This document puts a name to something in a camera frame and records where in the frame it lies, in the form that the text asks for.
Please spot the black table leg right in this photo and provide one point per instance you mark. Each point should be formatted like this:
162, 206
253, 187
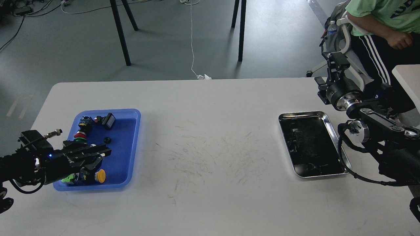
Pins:
237, 4

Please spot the yellow mushroom push button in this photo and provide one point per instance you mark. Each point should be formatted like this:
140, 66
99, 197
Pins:
100, 176

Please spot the black yellow selector switch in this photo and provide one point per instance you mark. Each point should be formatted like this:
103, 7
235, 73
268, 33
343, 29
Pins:
85, 124

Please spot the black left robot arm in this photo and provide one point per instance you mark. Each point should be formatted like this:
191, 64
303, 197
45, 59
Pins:
36, 163

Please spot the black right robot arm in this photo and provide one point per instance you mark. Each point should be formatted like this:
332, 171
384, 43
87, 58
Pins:
371, 127

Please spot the small black gear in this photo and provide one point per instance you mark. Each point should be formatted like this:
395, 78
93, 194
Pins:
107, 140

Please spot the red green push button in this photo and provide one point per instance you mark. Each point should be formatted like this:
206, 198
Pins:
80, 137

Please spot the black table leg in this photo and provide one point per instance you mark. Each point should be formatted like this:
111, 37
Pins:
237, 4
119, 27

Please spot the green white switch block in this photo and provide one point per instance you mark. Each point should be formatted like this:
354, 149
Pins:
69, 180

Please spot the clear water bottle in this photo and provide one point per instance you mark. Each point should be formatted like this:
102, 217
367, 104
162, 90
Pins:
332, 28

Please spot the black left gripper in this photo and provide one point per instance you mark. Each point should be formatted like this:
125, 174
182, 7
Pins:
59, 163

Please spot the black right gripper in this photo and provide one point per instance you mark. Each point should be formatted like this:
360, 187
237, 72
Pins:
338, 91

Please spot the seated person green shirt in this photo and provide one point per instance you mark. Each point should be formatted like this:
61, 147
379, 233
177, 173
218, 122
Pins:
387, 35

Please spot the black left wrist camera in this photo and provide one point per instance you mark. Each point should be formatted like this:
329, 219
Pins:
35, 143

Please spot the white office chair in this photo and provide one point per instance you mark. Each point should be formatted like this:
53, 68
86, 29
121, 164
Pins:
360, 76

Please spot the black rectangular switch part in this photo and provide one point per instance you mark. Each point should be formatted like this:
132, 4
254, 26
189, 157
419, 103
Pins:
105, 121

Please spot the grey backpack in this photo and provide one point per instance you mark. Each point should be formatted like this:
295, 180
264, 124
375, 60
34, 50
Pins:
336, 37

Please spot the blue plastic tray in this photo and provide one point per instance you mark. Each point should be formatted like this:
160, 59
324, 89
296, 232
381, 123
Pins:
119, 165

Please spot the black table leg left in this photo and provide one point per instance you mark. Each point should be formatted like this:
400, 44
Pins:
119, 27

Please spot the shiny metal tray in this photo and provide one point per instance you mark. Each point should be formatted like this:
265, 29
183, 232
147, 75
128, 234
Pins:
312, 145

